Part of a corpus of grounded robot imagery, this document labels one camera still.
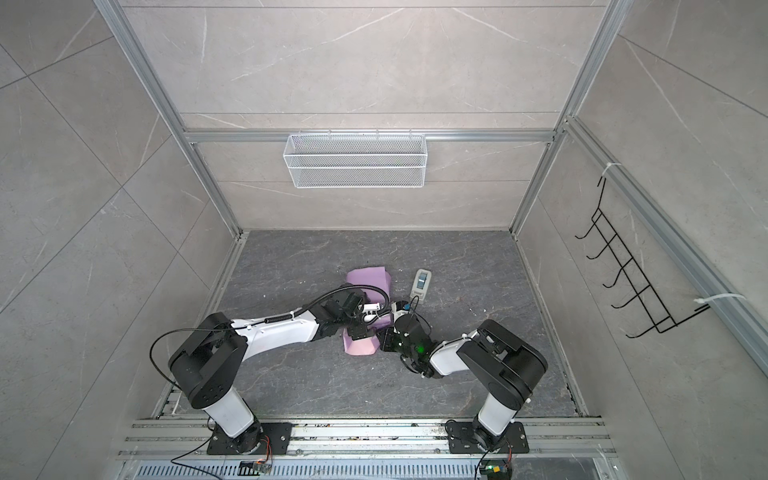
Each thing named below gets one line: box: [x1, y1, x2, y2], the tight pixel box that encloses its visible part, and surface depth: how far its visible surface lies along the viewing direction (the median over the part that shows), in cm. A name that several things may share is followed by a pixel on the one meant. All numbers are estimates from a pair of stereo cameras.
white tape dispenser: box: [410, 268, 432, 302], surface depth 102 cm
